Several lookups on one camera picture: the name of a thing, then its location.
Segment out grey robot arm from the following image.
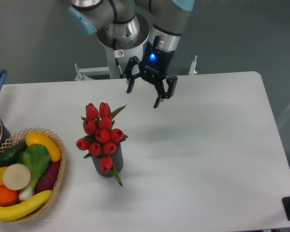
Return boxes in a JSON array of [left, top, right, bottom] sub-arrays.
[[68, 0, 194, 103]]

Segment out beige round slice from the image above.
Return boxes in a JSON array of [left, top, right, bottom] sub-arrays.
[[2, 163, 31, 190]]

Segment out green bok choy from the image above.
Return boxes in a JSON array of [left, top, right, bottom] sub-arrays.
[[17, 144, 50, 202]]

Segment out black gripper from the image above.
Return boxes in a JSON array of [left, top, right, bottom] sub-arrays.
[[123, 35, 178, 108]]

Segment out purple sweet potato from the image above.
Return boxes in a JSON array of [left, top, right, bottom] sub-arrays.
[[36, 162, 60, 193]]

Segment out yellow banana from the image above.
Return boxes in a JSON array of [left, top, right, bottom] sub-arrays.
[[0, 190, 52, 222]]

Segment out orange fruit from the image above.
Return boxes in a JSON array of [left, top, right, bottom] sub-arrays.
[[0, 186, 18, 207]]

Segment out dark green cucumber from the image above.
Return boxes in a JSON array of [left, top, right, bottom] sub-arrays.
[[0, 141, 27, 168]]

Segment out red tulip bouquet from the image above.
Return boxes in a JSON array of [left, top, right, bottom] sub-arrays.
[[76, 102, 128, 186]]

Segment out woven wicker basket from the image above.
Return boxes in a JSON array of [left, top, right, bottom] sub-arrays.
[[0, 128, 66, 223]]

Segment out dark grey ribbed vase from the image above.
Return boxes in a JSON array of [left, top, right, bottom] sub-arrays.
[[91, 143, 124, 182]]

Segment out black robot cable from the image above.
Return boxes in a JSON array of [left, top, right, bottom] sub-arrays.
[[112, 38, 124, 79]]

